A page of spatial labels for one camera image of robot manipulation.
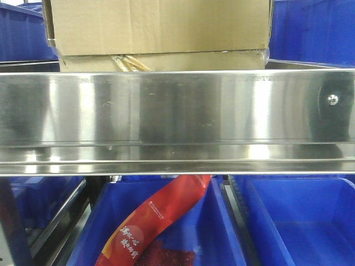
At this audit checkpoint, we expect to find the brown cardboard box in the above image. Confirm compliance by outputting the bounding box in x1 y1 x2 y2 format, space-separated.
42 0 273 56

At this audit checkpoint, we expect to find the steel shelf bolt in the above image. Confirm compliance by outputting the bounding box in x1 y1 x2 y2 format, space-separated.
327 94 339 106

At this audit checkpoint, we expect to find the red snack bag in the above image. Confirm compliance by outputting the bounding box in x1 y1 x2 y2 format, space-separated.
95 175 212 265

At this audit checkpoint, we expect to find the blue bin lower centre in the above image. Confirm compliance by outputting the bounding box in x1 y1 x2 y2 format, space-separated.
67 178 246 265

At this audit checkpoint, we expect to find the blue bin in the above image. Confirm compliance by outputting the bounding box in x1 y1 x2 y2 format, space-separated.
269 1 354 67
231 175 354 265
9 176 84 229
1 2 58 62
67 178 246 265

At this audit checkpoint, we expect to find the blue bin lower right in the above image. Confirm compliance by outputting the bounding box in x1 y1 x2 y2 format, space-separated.
231 175 354 265

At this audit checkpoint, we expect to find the blue bin lower left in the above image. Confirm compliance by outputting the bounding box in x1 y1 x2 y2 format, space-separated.
9 176 84 229

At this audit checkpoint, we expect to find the blue bin upper right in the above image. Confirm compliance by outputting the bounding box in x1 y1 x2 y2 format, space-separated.
269 1 354 67

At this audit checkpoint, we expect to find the blue bin upper left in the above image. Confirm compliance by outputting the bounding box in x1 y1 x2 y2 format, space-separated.
1 2 58 62

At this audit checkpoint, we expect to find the stainless steel shelf rail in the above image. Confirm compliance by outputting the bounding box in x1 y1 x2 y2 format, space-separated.
1 69 354 176

